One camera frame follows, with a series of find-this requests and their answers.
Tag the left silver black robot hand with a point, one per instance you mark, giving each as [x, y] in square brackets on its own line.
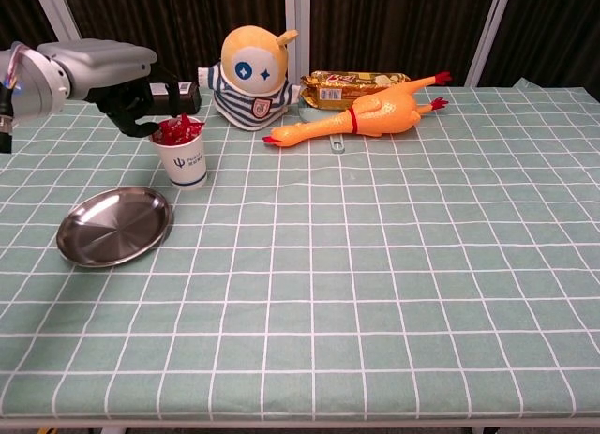
[103, 64]

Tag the red candy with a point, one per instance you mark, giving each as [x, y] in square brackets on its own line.
[190, 134]
[186, 122]
[166, 131]

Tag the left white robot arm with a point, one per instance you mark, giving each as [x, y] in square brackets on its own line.
[28, 87]

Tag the dark bottle with white cap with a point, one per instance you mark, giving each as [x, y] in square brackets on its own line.
[190, 99]

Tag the white paper cup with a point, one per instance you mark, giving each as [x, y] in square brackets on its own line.
[183, 162]

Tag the yellow plush doll striped shirt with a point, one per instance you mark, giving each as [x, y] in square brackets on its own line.
[253, 54]

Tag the metal bowl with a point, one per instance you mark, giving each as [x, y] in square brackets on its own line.
[112, 228]

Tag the gold biscuit package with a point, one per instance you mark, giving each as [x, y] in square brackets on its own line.
[337, 85]

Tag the yellow rubber chicken toy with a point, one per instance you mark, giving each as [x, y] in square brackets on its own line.
[379, 113]

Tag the green checkered tablecloth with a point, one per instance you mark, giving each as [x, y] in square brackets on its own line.
[328, 265]

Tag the grey partition frame post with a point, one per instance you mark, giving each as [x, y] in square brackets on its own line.
[297, 12]
[488, 31]
[58, 12]

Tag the white table frame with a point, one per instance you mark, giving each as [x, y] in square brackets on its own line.
[300, 423]

